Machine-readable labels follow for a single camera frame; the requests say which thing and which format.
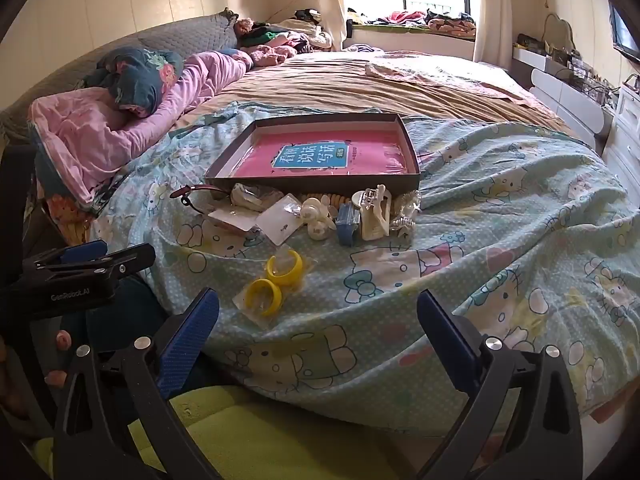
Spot yellow ring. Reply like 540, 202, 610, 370
262, 246, 318, 291
232, 277, 286, 318

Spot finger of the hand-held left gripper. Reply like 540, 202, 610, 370
22, 239, 109, 275
100, 243, 157, 278

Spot person's left hand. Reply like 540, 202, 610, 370
0, 330, 71, 418

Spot yellow spiral hair tie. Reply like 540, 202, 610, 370
295, 191, 358, 208

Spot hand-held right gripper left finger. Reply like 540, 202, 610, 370
52, 287, 221, 480

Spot cream curtain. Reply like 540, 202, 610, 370
305, 0, 351, 51
472, 0, 526, 66

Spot maroon strap wristwatch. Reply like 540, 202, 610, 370
170, 184, 236, 208

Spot orange floral sheet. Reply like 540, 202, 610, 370
42, 192, 101, 248

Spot blue floral pillow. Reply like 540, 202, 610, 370
82, 47, 186, 118

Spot clear hair claw clip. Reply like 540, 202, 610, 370
390, 191, 422, 236

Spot small blue box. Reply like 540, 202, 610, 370
335, 205, 362, 246

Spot dark teal cloth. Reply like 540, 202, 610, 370
75, 272, 211, 391

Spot white and grey dresser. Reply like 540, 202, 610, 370
510, 42, 613, 146

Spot pile of clothes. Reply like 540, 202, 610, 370
235, 7, 333, 68

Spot white pearl hair clip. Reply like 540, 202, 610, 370
300, 197, 337, 241

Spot cream hair claw clip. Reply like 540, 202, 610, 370
352, 185, 391, 241

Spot white drawer cabinet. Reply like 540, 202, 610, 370
602, 82, 640, 196

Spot crumpled clear plastic packet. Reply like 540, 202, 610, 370
231, 183, 283, 212

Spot clothes on window sill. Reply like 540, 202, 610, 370
347, 7, 476, 36

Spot cloud shaped mirror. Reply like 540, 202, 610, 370
542, 12, 573, 51

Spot tan bedsheet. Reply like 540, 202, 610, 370
172, 50, 576, 136

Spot shallow dark cardboard box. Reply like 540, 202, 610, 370
204, 113, 422, 196

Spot grey quilted pillow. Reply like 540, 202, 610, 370
0, 15, 238, 131

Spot clutter on dresser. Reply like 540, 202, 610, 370
515, 32, 621, 106

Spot pink book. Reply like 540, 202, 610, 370
248, 132, 418, 181

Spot earring card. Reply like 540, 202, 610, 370
207, 207, 261, 233
256, 196, 303, 247

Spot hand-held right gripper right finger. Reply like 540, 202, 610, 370
416, 290, 586, 480

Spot cartoon cat printed blanket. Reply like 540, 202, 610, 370
90, 102, 640, 416

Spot pink quilt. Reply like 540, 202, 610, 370
27, 50, 256, 211

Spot pink lace cloth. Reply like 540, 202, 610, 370
365, 57, 541, 106

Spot black television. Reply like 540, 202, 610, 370
607, 2, 640, 63

